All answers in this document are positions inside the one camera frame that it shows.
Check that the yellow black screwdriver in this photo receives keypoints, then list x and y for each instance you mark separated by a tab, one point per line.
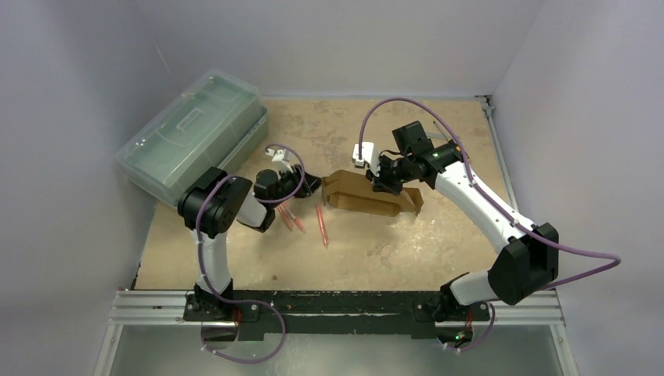
442	130

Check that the aluminium frame rail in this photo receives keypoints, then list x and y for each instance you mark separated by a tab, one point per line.
147	335

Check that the clear plastic storage box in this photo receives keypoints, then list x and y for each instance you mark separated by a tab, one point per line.
216	121

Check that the red pen with label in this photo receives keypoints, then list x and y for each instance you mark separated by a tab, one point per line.
293	218

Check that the brown cardboard box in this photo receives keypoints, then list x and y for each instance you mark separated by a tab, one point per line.
352	192

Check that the silver wrench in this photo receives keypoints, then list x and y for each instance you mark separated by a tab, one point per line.
433	136

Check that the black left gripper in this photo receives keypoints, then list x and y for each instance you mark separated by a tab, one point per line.
310	184

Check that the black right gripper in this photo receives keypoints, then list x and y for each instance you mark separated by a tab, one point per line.
382	177

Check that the pink pen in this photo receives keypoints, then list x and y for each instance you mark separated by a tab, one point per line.
285	217

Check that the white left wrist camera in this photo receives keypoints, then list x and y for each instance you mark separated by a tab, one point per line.
280	158

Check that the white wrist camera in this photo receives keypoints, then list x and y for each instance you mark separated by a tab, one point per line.
366	155
280	158

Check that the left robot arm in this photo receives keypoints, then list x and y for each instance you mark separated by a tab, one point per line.
215	201

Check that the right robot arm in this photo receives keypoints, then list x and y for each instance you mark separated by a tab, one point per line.
526	258

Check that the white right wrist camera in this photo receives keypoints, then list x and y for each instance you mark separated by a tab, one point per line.
366	155

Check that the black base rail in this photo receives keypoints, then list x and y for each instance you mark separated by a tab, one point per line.
416	314

